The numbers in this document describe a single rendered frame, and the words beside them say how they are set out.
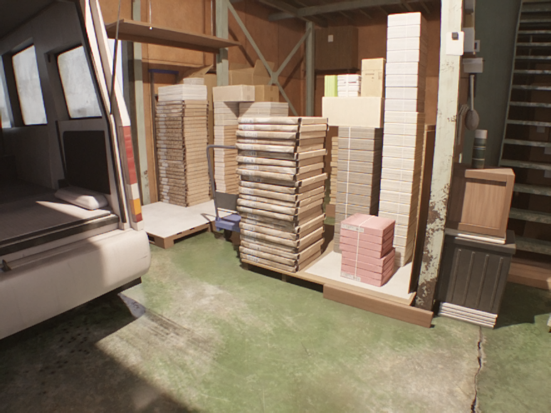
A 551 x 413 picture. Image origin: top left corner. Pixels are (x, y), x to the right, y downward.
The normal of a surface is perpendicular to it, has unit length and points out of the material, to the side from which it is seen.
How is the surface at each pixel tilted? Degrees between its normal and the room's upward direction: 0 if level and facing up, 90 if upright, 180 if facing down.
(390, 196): 90
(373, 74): 89
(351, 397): 0
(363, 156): 90
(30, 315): 96
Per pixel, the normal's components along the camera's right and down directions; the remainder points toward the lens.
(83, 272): 0.85, 0.08
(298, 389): 0.00, -0.97
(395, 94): -0.57, 0.22
